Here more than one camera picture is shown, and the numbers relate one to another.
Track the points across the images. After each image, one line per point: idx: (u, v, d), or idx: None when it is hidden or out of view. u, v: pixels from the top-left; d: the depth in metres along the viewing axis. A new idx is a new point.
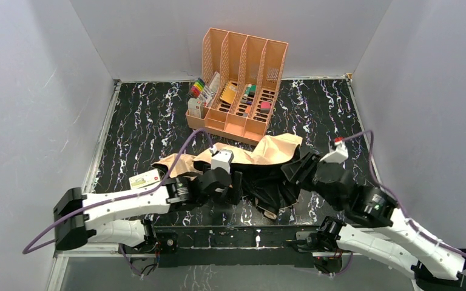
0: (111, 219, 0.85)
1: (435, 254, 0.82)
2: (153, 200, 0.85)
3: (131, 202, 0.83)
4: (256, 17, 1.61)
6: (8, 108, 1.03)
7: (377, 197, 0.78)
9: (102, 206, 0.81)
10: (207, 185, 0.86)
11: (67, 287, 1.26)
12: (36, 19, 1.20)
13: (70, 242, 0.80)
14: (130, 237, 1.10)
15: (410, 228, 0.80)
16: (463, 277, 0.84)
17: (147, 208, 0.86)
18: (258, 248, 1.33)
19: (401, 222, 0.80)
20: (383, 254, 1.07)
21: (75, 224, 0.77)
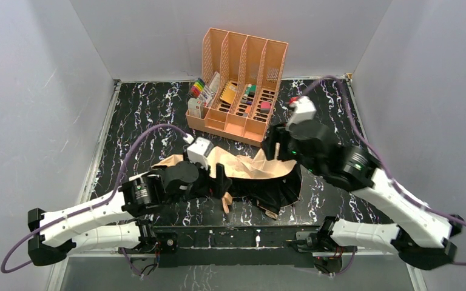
0: (76, 231, 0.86)
1: (418, 218, 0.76)
2: (106, 211, 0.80)
3: (84, 217, 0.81)
4: (256, 17, 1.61)
6: (8, 108, 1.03)
7: (357, 157, 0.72)
9: (57, 224, 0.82)
10: (168, 184, 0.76)
11: (67, 287, 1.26)
12: (35, 19, 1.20)
13: (43, 257, 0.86)
14: (120, 243, 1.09)
15: (391, 189, 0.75)
16: (451, 245, 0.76)
17: (104, 219, 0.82)
18: (258, 248, 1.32)
19: (384, 184, 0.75)
20: (366, 237, 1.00)
21: (34, 244, 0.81)
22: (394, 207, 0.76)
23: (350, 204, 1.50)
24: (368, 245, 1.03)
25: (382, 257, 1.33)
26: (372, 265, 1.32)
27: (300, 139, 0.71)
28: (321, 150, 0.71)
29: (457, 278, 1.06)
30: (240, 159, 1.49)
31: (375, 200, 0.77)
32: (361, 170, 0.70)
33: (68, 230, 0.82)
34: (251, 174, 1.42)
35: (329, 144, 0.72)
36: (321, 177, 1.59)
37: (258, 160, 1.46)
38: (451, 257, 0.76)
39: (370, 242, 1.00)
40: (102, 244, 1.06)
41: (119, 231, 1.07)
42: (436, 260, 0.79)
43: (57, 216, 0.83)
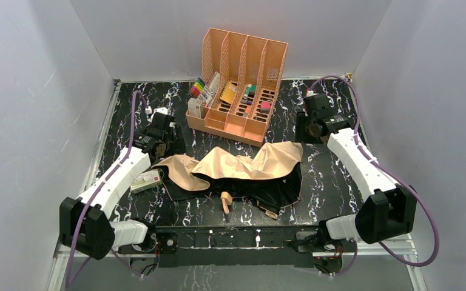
0: (115, 199, 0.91)
1: (362, 167, 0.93)
2: (134, 159, 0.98)
3: (120, 172, 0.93)
4: (256, 18, 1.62)
6: (8, 108, 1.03)
7: (340, 119, 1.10)
9: (102, 191, 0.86)
10: (163, 124, 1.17)
11: (67, 287, 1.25)
12: (36, 19, 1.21)
13: (102, 239, 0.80)
14: (137, 230, 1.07)
15: (349, 141, 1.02)
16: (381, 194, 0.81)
17: (134, 169, 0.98)
18: (258, 248, 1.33)
19: (346, 134, 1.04)
20: (345, 219, 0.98)
21: (95, 216, 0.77)
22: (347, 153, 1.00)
23: (350, 204, 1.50)
24: (349, 233, 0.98)
25: (383, 257, 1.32)
26: (372, 265, 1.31)
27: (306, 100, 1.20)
28: (315, 109, 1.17)
29: (457, 278, 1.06)
30: (240, 159, 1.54)
31: (338, 150, 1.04)
32: (335, 122, 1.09)
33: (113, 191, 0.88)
34: (252, 174, 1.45)
35: (321, 107, 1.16)
36: (320, 177, 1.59)
37: (258, 161, 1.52)
38: (378, 203, 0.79)
39: (350, 229, 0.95)
40: (125, 235, 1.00)
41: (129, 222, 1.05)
42: (369, 213, 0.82)
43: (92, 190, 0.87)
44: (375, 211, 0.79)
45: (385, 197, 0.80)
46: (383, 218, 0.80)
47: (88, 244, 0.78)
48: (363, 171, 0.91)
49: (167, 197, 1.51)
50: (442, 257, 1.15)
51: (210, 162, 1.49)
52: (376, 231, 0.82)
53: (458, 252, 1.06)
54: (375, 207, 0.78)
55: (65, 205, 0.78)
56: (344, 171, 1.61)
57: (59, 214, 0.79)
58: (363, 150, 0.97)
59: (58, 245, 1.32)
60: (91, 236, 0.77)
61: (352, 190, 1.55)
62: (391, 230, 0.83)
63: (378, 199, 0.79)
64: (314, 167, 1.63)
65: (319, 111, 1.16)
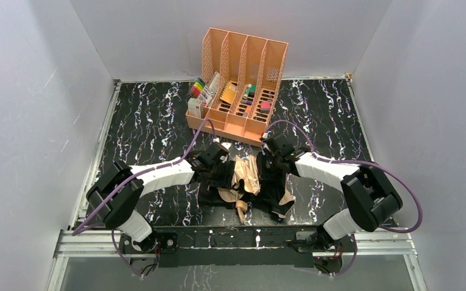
0: (150, 188, 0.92)
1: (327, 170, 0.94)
2: (182, 168, 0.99)
3: (168, 169, 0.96)
4: (256, 18, 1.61)
6: (8, 108, 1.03)
7: (301, 151, 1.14)
9: (148, 173, 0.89)
10: (215, 154, 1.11)
11: (67, 287, 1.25)
12: (35, 19, 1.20)
13: (122, 213, 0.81)
14: (144, 228, 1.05)
15: (310, 159, 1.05)
16: (351, 177, 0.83)
17: (179, 176, 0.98)
18: (258, 248, 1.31)
19: (306, 156, 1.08)
20: (341, 214, 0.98)
21: (136, 187, 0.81)
22: (313, 169, 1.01)
23: None
24: (348, 228, 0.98)
25: (382, 257, 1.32)
26: (372, 265, 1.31)
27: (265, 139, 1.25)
28: (278, 148, 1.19)
29: (458, 279, 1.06)
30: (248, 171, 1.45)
31: (305, 171, 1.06)
32: (297, 155, 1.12)
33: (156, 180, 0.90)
34: (252, 190, 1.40)
35: (283, 145, 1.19)
36: None
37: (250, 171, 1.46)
38: (352, 185, 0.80)
39: (351, 225, 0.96)
40: (134, 224, 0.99)
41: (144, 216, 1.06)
42: (352, 200, 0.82)
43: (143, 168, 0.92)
44: (354, 194, 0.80)
45: (354, 177, 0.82)
46: (364, 196, 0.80)
47: (111, 209, 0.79)
48: (333, 172, 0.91)
49: (167, 197, 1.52)
50: (441, 257, 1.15)
51: (240, 167, 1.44)
52: (369, 212, 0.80)
53: (457, 251, 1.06)
54: (351, 188, 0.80)
55: (116, 166, 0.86)
56: None
57: (107, 171, 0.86)
58: (323, 157, 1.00)
59: (58, 244, 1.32)
60: (120, 202, 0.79)
61: None
62: (381, 207, 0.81)
63: (351, 181, 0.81)
64: None
65: (282, 149, 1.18)
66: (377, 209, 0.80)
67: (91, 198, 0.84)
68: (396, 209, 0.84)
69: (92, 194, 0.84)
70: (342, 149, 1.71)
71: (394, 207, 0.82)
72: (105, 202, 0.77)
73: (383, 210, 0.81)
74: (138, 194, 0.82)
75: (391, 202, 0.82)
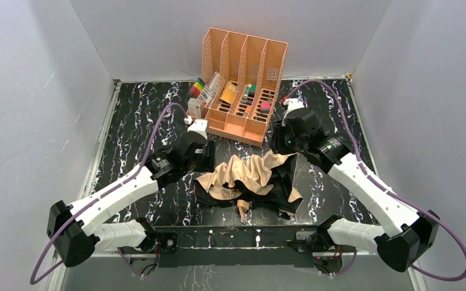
0: (105, 218, 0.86)
1: (381, 204, 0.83)
2: (138, 182, 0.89)
3: (118, 193, 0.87)
4: (256, 18, 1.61)
6: (8, 108, 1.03)
7: (334, 140, 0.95)
9: (91, 208, 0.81)
10: (187, 149, 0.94)
11: (67, 287, 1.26)
12: (35, 19, 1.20)
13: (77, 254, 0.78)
14: (133, 236, 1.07)
15: (357, 171, 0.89)
16: (412, 233, 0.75)
17: (136, 193, 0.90)
18: (258, 248, 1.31)
19: (353, 163, 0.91)
20: (354, 233, 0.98)
21: (74, 232, 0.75)
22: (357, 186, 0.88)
23: (351, 204, 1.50)
24: (355, 242, 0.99)
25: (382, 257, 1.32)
26: (372, 265, 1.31)
27: (290, 120, 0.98)
28: (306, 132, 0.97)
29: (458, 279, 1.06)
30: (248, 173, 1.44)
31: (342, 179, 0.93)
32: (332, 148, 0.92)
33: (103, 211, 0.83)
34: (252, 188, 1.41)
35: (311, 129, 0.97)
36: (320, 177, 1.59)
37: (254, 173, 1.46)
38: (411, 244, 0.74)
39: (360, 242, 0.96)
40: (120, 238, 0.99)
41: (129, 229, 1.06)
42: (399, 250, 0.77)
43: (85, 202, 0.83)
44: (408, 251, 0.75)
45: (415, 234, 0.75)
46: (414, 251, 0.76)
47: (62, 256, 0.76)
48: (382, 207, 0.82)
49: (167, 197, 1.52)
50: (441, 257, 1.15)
51: (238, 166, 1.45)
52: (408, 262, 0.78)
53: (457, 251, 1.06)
54: (409, 245, 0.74)
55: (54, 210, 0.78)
56: None
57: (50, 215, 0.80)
58: (375, 180, 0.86)
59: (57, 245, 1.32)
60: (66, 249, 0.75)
61: None
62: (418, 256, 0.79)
63: (411, 238, 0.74)
64: (314, 167, 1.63)
65: (310, 133, 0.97)
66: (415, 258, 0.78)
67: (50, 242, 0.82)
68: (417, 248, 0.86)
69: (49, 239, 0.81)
70: None
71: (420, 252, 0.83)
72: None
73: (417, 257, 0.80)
74: (81, 238, 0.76)
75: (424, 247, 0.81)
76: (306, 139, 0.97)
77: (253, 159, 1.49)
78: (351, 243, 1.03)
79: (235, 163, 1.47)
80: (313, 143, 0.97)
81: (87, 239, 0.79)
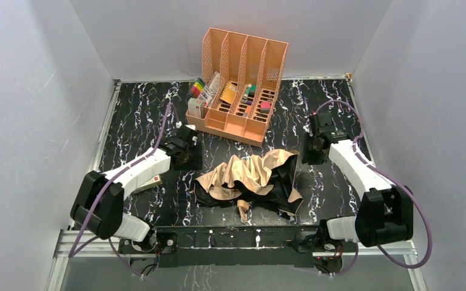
0: (132, 188, 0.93)
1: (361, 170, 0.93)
2: (158, 157, 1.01)
3: (143, 163, 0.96)
4: (256, 18, 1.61)
6: (8, 108, 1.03)
7: (341, 133, 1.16)
9: (124, 174, 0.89)
10: (186, 136, 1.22)
11: (67, 287, 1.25)
12: (35, 19, 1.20)
13: (112, 218, 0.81)
14: (141, 227, 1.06)
15: (348, 150, 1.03)
16: (377, 194, 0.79)
17: (156, 167, 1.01)
18: (258, 248, 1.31)
19: (346, 143, 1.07)
20: (346, 220, 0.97)
21: (117, 190, 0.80)
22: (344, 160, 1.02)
23: (351, 204, 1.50)
24: (347, 234, 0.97)
25: (382, 257, 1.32)
26: (372, 265, 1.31)
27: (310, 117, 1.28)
28: (318, 125, 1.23)
29: (459, 279, 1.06)
30: (248, 173, 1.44)
31: (337, 157, 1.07)
32: (335, 135, 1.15)
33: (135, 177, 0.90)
34: (252, 188, 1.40)
35: (324, 124, 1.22)
36: (320, 177, 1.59)
37: (254, 173, 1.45)
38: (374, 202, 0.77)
39: (350, 230, 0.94)
40: (130, 227, 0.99)
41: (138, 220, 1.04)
42: (366, 212, 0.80)
43: (116, 171, 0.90)
44: (371, 208, 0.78)
45: (380, 196, 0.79)
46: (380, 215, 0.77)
47: (100, 219, 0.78)
48: (358, 174, 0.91)
49: (167, 197, 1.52)
50: (441, 256, 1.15)
51: (238, 166, 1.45)
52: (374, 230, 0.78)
53: (458, 251, 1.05)
54: (370, 202, 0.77)
55: (89, 177, 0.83)
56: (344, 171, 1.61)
57: (82, 185, 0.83)
58: (361, 156, 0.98)
59: (58, 244, 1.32)
60: (105, 210, 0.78)
61: (352, 190, 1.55)
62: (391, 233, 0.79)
63: (373, 196, 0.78)
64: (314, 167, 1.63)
65: (323, 127, 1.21)
66: (384, 231, 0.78)
67: (76, 216, 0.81)
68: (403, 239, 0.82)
69: (76, 213, 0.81)
70: None
71: (401, 237, 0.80)
72: (91, 214, 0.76)
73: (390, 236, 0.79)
74: (119, 197, 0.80)
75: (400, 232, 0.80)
76: (318, 131, 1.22)
77: (253, 159, 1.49)
78: (344, 236, 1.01)
79: (235, 163, 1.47)
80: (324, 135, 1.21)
81: (122, 202, 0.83)
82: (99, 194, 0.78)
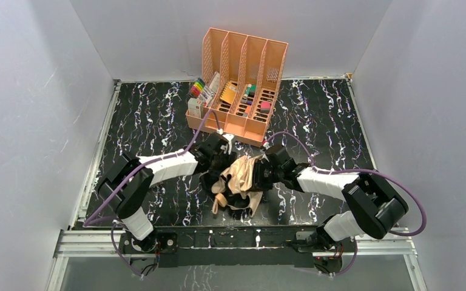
0: (158, 178, 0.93)
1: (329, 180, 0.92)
2: (187, 158, 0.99)
3: (175, 160, 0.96)
4: (256, 19, 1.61)
6: (8, 108, 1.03)
7: (301, 165, 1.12)
9: (155, 163, 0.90)
10: (216, 145, 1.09)
11: (66, 288, 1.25)
12: (35, 19, 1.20)
13: (133, 202, 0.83)
14: (145, 225, 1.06)
15: (310, 174, 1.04)
16: (352, 185, 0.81)
17: (184, 167, 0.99)
18: (258, 247, 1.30)
19: (306, 171, 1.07)
20: (344, 219, 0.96)
21: (146, 175, 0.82)
22: (315, 183, 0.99)
23: None
24: (350, 231, 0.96)
25: (381, 257, 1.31)
26: (372, 265, 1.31)
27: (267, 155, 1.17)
28: (280, 163, 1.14)
29: (458, 279, 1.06)
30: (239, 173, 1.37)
31: (309, 185, 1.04)
32: (297, 171, 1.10)
33: (164, 170, 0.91)
34: (231, 188, 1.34)
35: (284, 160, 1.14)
36: None
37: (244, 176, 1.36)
38: (356, 194, 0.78)
39: (352, 228, 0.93)
40: (138, 219, 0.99)
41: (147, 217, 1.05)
42: (356, 208, 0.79)
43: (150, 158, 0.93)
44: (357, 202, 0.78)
45: (355, 185, 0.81)
46: (368, 204, 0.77)
47: (122, 199, 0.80)
48: (333, 183, 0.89)
49: (167, 197, 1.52)
50: (441, 256, 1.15)
51: (237, 163, 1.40)
52: (375, 219, 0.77)
53: (458, 251, 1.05)
54: (352, 196, 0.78)
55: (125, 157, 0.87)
56: None
57: (116, 162, 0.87)
58: (322, 170, 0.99)
59: (58, 244, 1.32)
60: (129, 192, 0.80)
61: None
62: (389, 213, 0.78)
63: (352, 189, 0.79)
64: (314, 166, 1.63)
65: (284, 165, 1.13)
66: (383, 214, 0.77)
67: (102, 189, 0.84)
68: (403, 213, 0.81)
69: (102, 186, 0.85)
70: (343, 149, 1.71)
71: (400, 213, 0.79)
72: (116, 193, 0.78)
73: (391, 216, 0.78)
74: (147, 183, 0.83)
75: (396, 207, 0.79)
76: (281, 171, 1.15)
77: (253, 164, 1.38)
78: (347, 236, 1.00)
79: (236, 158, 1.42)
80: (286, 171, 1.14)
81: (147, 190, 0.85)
82: (130, 173, 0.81)
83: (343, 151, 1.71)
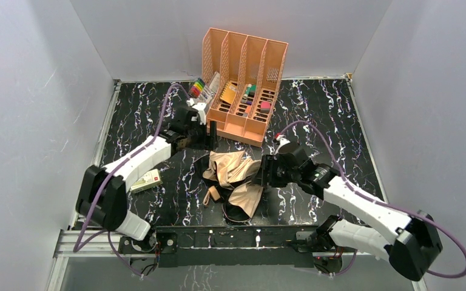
0: (135, 177, 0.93)
1: (373, 213, 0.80)
2: (158, 146, 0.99)
3: (144, 153, 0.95)
4: (256, 18, 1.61)
6: (8, 108, 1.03)
7: (324, 168, 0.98)
9: (125, 165, 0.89)
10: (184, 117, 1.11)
11: (67, 287, 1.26)
12: (34, 19, 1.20)
13: (116, 210, 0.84)
14: (142, 225, 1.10)
15: (344, 190, 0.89)
16: (407, 234, 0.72)
17: (156, 156, 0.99)
18: (258, 248, 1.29)
19: (337, 182, 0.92)
20: (360, 238, 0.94)
21: (117, 184, 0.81)
22: (347, 204, 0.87)
23: None
24: (362, 247, 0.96)
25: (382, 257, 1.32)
26: (372, 265, 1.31)
27: (283, 154, 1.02)
28: (298, 164, 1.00)
29: (457, 279, 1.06)
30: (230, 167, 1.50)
31: (335, 200, 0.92)
32: (320, 177, 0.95)
33: (135, 168, 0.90)
34: (220, 180, 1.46)
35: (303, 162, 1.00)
36: None
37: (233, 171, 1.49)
38: (410, 246, 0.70)
39: (366, 247, 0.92)
40: (131, 223, 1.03)
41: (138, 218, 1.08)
42: (404, 255, 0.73)
43: (118, 162, 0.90)
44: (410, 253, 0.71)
45: (411, 234, 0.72)
46: (417, 254, 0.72)
47: (105, 212, 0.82)
48: (378, 220, 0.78)
49: (167, 197, 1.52)
50: (441, 256, 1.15)
51: (232, 156, 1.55)
52: (417, 268, 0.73)
53: (458, 251, 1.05)
54: (408, 250, 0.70)
55: (90, 173, 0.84)
56: (344, 171, 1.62)
57: (84, 180, 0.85)
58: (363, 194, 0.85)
59: (58, 244, 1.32)
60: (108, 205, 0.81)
61: None
62: (427, 258, 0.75)
63: (406, 239, 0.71)
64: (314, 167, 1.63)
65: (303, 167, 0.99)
66: (423, 262, 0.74)
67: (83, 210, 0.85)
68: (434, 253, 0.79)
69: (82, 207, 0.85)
70: (343, 149, 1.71)
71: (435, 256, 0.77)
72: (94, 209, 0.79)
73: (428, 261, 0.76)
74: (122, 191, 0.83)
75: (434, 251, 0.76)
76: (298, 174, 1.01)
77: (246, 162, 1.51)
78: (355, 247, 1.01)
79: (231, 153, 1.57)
80: (304, 173, 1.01)
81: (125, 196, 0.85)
82: (100, 189, 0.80)
83: (343, 151, 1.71)
